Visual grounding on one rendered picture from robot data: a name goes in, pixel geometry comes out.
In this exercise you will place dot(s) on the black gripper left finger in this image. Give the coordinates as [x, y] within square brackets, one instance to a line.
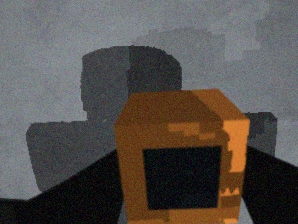
[91, 196]

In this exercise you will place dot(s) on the orange block with dark square face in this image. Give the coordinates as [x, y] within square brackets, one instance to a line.
[181, 157]

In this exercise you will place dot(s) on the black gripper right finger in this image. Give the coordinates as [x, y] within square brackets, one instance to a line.
[270, 189]

